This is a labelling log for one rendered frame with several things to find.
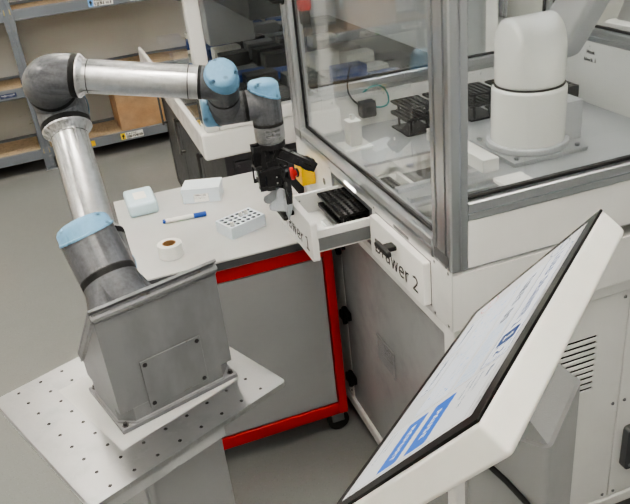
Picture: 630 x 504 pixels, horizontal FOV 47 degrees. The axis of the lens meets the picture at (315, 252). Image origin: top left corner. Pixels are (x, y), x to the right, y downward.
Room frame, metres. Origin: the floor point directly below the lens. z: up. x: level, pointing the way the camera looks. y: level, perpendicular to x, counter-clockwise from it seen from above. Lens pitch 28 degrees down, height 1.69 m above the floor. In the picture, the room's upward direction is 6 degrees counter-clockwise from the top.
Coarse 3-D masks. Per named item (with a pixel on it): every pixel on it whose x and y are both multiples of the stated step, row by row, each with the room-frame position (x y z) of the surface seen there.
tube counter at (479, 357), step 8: (512, 312) 0.83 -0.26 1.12; (504, 320) 0.82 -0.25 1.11; (496, 328) 0.82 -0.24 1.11; (488, 336) 0.82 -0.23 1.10; (496, 336) 0.78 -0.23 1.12; (488, 344) 0.77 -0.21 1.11; (480, 352) 0.77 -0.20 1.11; (472, 360) 0.77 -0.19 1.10; (480, 360) 0.73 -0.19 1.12; (472, 368) 0.73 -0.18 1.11; (464, 376) 0.73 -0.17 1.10; (456, 384) 0.72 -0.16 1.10
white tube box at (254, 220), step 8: (248, 208) 2.03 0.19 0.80; (232, 216) 1.99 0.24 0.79; (248, 216) 1.97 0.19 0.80; (256, 216) 1.96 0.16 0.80; (264, 216) 1.97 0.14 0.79; (216, 224) 1.96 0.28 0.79; (224, 224) 1.93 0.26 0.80; (240, 224) 1.92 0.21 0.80; (248, 224) 1.93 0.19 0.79; (256, 224) 1.95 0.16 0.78; (264, 224) 1.97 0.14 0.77; (224, 232) 1.93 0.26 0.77; (232, 232) 1.90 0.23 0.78; (240, 232) 1.91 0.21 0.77; (248, 232) 1.93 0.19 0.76
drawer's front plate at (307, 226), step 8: (296, 200) 1.75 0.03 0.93; (296, 208) 1.70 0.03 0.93; (280, 216) 1.87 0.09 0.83; (296, 216) 1.70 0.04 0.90; (304, 216) 1.64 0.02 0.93; (288, 224) 1.79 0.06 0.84; (296, 224) 1.71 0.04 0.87; (304, 224) 1.64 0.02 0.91; (312, 224) 1.60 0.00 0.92; (296, 232) 1.72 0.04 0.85; (304, 232) 1.65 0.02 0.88; (312, 232) 1.60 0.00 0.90; (304, 240) 1.66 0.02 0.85; (312, 240) 1.59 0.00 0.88; (304, 248) 1.67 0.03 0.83; (312, 248) 1.60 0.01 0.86; (312, 256) 1.60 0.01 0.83
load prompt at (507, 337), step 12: (564, 252) 0.90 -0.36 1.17; (552, 264) 0.89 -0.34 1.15; (540, 276) 0.89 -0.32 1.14; (540, 288) 0.82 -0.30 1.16; (528, 300) 0.81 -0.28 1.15; (516, 312) 0.81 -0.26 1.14; (528, 312) 0.75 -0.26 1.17; (516, 324) 0.75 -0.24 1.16; (504, 336) 0.74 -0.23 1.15; (504, 348) 0.69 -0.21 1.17; (492, 360) 0.69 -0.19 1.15
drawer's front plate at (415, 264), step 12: (372, 216) 1.60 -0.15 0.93; (372, 228) 1.60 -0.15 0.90; (384, 228) 1.53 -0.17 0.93; (372, 240) 1.60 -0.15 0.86; (384, 240) 1.53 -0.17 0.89; (396, 240) 1.46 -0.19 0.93; (372, 252) 1.61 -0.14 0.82; (396, 252) 1.46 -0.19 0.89; (408, 252) 1.40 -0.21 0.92; (384, 264) 1.54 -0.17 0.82; (408, 264) 1.40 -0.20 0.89; (420, 264) 1.35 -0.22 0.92; (396, 276) 1.47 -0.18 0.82; (408, 276) 1.41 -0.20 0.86; (420, 276) 1.35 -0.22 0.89; (408, 288) 1.41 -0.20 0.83; (420, 288) 1.35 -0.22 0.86; (420, 300) 1.35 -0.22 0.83
